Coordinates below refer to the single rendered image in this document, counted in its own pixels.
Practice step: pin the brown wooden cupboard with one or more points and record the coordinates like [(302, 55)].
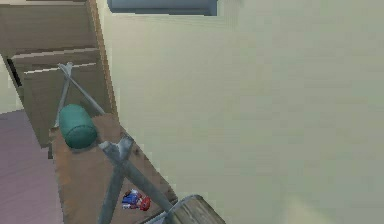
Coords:
[(60, 36)]

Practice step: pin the grey framed wall picture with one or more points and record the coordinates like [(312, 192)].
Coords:
[(163, 6)]

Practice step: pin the brown wooden table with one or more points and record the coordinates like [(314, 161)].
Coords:
[(83, 173)]

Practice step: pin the red and blue toy figure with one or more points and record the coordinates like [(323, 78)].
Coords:
[(136, 200)]

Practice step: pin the brown wooden round object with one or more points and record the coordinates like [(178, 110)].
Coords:
[(196, 210)]

